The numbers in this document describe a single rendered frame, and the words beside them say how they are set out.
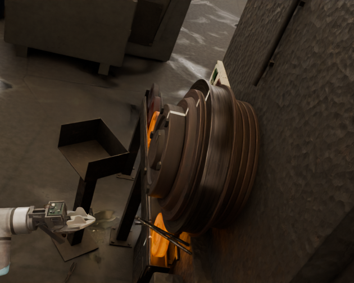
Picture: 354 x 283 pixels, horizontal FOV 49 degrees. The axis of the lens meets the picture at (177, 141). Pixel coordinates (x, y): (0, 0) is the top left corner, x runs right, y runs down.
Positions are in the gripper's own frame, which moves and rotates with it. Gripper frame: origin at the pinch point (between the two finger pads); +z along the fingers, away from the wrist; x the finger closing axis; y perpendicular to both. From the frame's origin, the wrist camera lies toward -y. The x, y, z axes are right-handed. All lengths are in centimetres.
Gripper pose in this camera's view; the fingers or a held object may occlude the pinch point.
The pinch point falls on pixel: (91, 221)
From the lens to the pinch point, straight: 140.5
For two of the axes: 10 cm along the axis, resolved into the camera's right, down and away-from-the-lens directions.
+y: -0.1, -7.9, -6.2
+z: 10.0, -0.4, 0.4
